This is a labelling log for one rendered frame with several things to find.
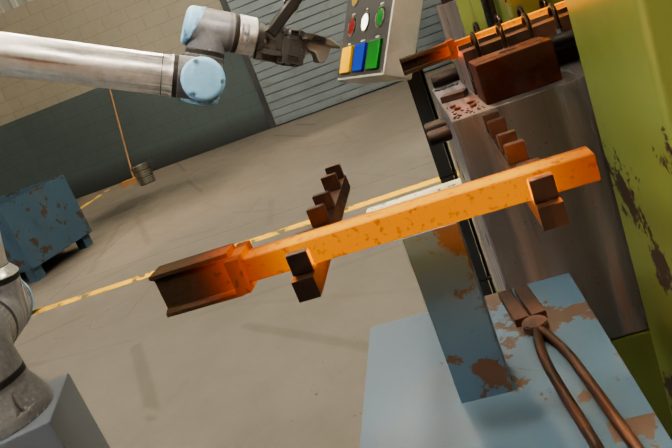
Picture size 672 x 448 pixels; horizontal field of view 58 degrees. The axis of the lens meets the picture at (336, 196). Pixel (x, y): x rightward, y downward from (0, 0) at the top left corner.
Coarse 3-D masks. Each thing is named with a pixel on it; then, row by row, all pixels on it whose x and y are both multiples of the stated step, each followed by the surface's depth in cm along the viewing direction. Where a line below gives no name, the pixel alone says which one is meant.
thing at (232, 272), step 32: (544, 160) 51; (576, 160) 48; (448, 192) 52; (480, 192) 50; (512, 192) 50; (352, 224) 53; (384, 224) 52; (416, 224) 52; (448, 224) 51; (192, 256) 58; (224, 256) 55; (256, 256) 55; (320, 256) 54; (160, 288) 58; (192, 288) 57; (224, 288) 57
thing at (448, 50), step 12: (564, 0) 109; (540, 12) 108; (504, 24) 109; (516, 24) 108; (468, 36) 111; (480, 36) 110; (432, 48) 111; (444, 48) 111; (456, 48) 110; (408, 60) 112; (420, 60) 112; (432, 60) 112; (444, 60) 111; (408, 72) 112
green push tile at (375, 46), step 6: (372, 42) 156; (378, 42) 153; (372, 48) 156; (378, 48) 152; (372, 54) 156; (378, 54) 152; (366, 60) 159; (372, 60) 155; (378, 60) 152; (366, 66) 159; (372, 66) 155; (378, 66) 153
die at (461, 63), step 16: (544, 16) 106; (560, 16) 103; (512, 32) 106; (544, 32) 103; (464, 48) 109; (480, 48) 104; (496, 48) 104; (576, 48) 103; (464, 64) 107; (560, 64) 104
